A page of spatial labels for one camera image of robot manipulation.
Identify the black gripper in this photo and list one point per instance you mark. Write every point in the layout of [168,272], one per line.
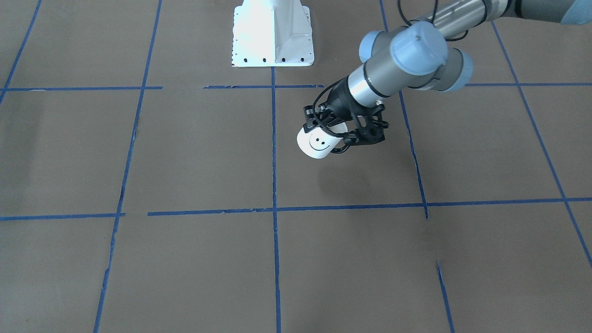
[341,100]

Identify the white smiley face mug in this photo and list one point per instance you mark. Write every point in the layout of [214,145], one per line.
[316,142]

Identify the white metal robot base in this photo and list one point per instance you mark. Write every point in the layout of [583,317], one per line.
[270,33]

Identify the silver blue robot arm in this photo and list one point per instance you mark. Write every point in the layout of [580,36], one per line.
[415,56]

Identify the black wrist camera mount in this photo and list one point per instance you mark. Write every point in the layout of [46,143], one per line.
[369,126]

